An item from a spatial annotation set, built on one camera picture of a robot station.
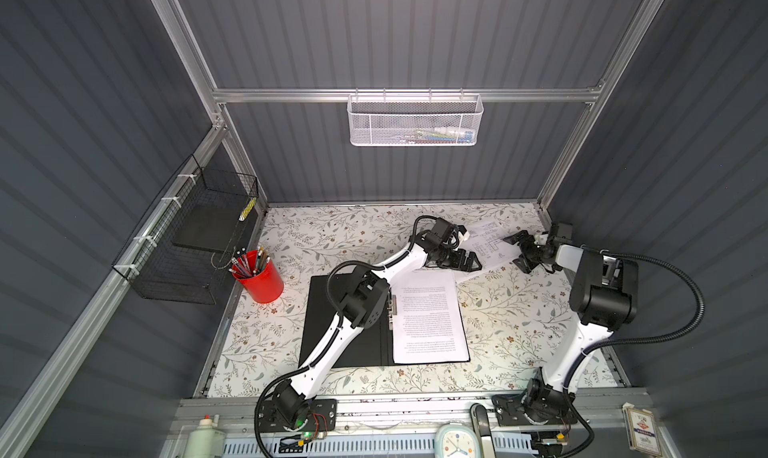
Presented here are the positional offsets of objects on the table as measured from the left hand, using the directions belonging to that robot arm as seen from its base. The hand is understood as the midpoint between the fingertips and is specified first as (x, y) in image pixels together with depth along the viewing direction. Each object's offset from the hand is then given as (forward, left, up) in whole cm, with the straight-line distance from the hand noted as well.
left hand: (472, 265), depth 98 cm
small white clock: (-47, +15, -2) cm, 49 cm away
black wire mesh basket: (-7, +78, +23) cm, 82 cm away
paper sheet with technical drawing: (+14, -9, -5) cm, 18 cm away
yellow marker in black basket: (+7, +67, +23) cm, 71 cm away
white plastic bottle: (-44, +70, +2) cm, 83 cm away
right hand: (+6, -15, +1) cm, 17 cm away
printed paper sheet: (-16, +17, -3) cm, 24 cm away
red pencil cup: (-6, +65, +10) cm, 66 cm away
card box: (-47, -30, -2) cm, 56 cm away
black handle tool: (-43, +9, 0) cm, 44 cm away
